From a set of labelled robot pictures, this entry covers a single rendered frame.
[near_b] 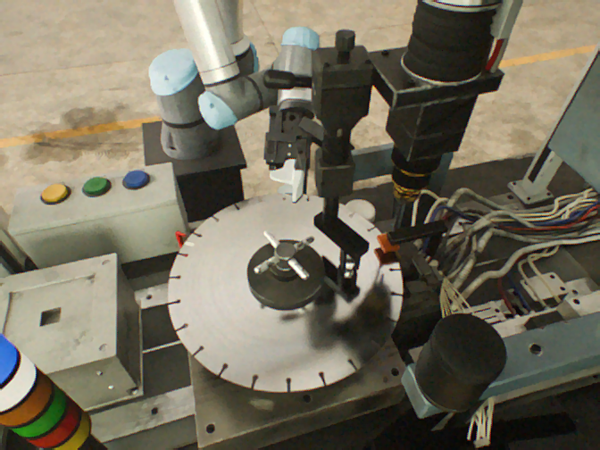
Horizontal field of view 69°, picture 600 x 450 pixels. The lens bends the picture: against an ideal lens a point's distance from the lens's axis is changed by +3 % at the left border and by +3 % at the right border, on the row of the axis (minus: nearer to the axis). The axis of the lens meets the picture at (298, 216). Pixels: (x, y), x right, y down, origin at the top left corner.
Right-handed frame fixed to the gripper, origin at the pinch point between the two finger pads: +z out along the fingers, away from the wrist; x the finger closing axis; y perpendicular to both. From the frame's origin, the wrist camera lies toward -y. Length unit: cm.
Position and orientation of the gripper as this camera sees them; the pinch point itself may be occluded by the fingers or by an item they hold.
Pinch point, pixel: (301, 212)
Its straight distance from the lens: 77.2
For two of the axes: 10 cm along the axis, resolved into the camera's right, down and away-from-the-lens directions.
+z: -0.6, 9.8, -1.7
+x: -0.7, -1.8, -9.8
